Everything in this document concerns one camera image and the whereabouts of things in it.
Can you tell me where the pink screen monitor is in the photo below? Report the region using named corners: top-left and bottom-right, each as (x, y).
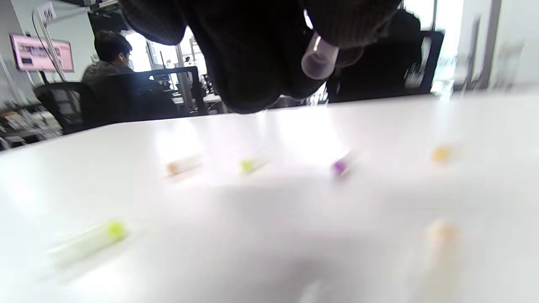
top-left (9, 34), bottom-right (75, 73)

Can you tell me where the black mesh office chair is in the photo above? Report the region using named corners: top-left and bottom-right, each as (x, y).
top-left (35, 66), bottom-right (208, 135)
top-left (328, 11), bottom-right (445, 104)

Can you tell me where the clear purple highlighter cap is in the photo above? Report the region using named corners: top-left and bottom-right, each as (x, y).
top-left (301, 32), bottom-right (340, 80)
top-left (331, 154), bottom-right (354, 177)

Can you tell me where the clear orange highlighter cap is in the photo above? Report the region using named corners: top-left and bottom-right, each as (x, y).
top-left (423, 219), bottom-right (462, 261)
top-left (432, 144), bottom-right (462, 164)
top-left (165, 155), bottom-right (203, 176)

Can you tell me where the person's left hand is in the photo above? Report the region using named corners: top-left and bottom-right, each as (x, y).
top-left (118, 0), bottom-right (403, 115)

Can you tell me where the clear yellow highlighter cap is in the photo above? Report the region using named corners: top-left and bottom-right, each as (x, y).
top-left (240, 156), bottom-right (270, 174)
top-left (48, 220), bottom-right (127, 268)

